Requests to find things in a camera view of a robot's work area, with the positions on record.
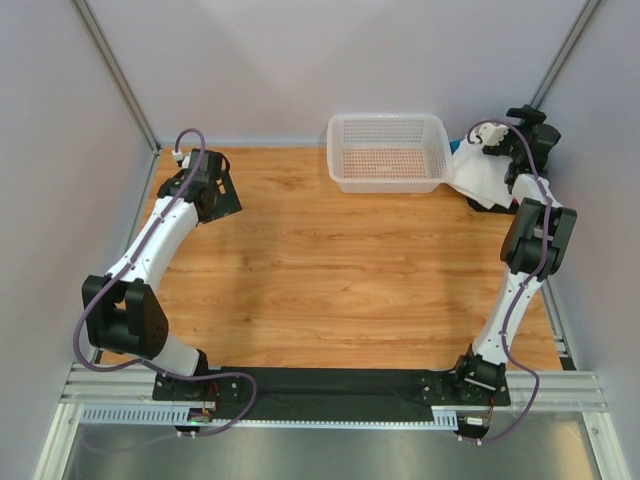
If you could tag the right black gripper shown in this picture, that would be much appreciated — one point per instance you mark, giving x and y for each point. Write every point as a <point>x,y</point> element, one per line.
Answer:
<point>529,116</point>

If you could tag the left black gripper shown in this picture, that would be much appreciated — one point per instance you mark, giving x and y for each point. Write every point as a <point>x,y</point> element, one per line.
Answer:
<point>227,202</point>

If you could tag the white t shirt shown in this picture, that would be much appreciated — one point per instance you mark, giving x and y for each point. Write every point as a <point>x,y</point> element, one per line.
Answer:
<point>480,177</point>

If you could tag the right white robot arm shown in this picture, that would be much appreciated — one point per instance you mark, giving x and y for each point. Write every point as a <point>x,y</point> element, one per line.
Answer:
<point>532,251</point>

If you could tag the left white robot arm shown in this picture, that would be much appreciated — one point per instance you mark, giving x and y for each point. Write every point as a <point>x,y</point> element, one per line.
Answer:
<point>122,313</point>

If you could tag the blue folded t shirt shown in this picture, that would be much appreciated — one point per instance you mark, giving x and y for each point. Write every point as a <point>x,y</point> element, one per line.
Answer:
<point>454,145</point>

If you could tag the black folded t shirt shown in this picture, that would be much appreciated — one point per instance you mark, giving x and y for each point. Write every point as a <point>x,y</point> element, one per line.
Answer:
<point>495,209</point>

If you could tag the white plastic perforated basket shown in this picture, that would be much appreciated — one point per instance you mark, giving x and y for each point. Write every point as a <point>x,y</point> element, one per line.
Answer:
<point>388,153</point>

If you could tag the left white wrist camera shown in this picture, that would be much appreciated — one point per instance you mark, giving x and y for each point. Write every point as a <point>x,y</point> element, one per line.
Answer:
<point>183,160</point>

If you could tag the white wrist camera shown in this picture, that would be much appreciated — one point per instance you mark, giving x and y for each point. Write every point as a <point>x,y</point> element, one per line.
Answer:
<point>183,160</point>
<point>487,133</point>

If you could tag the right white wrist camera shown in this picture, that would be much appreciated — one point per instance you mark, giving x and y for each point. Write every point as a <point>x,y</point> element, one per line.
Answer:
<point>487,133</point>

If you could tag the right aluminium frame post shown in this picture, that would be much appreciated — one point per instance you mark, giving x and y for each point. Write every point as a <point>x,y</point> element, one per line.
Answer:
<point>576,33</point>

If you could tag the aluminium frame post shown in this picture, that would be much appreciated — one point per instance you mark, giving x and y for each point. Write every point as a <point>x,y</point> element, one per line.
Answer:
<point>90,23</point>
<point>576,33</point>

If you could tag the left aluminium frame post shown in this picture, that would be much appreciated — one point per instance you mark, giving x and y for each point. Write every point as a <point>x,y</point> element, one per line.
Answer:
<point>90,23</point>

